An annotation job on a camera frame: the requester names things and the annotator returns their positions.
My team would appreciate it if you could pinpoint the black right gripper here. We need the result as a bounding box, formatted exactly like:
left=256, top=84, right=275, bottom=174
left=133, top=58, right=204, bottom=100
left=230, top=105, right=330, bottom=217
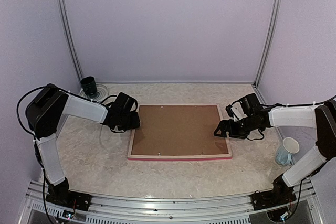
left=214, top=114, right=260, bottom=139

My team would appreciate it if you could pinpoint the pink wooden picture frame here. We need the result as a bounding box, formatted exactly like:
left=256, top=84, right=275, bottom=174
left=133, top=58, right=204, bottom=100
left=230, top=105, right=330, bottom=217
left=127, top=103, right=233, bottom=162

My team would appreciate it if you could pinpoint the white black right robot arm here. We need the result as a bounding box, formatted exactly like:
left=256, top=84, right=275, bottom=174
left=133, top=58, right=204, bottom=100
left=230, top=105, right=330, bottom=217
left=214, top=93, right=335, bottom=210

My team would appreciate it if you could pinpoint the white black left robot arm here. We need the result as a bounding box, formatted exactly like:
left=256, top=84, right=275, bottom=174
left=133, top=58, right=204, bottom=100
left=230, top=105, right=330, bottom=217
left=25, top=83, right=140, bottom=211

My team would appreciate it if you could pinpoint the grey spiral ceramic plate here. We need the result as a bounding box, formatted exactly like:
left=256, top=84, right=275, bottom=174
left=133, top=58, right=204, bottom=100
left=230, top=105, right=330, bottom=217
left=91, top=84, right=109, bottom=102

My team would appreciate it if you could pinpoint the dark green speckled cup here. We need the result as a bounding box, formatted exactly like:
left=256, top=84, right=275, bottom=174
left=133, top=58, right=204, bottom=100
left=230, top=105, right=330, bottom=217
left=80, top=76, right=97, bottom=97

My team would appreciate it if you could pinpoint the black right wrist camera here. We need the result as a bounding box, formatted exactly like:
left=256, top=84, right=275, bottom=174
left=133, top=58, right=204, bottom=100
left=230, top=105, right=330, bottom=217
left=225, top=105, right=244, bottom=122

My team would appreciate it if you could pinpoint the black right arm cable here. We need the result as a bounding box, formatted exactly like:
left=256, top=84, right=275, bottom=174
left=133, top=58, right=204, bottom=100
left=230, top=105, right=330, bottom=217
left=258, top=95, right=336, bottom=109

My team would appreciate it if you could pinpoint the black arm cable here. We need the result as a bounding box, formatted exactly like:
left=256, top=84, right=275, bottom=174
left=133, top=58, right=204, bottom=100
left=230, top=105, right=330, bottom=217
left=16, top=86, right=57, bottom=134
left=258, top=95, right=336, bottom=109

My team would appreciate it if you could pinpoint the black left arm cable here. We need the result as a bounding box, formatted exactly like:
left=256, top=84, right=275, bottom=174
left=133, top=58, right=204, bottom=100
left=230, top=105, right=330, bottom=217
left=16, top=86, right=57, bottom=134

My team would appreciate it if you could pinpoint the aluminium front rail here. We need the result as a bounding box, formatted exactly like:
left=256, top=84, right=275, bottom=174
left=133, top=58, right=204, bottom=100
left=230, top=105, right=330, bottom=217
left=17, top=179, right=324, bottom=223

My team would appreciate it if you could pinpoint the right aluminium corner post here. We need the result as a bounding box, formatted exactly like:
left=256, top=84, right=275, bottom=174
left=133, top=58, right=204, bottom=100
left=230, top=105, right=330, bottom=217
left=254, top=0, right=281, bottom=89

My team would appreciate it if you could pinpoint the aluminium corner post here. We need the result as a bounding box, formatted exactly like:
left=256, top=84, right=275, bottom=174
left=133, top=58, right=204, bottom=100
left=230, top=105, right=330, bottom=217
left=57, top=0, right=83, bottom=82
left=254, top=0, right=281, bottom=89

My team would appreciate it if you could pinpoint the left aluminium corner post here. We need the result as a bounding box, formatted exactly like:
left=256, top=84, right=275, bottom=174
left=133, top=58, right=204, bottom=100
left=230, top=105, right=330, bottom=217
left=57, top=0, right=83, bottom=82

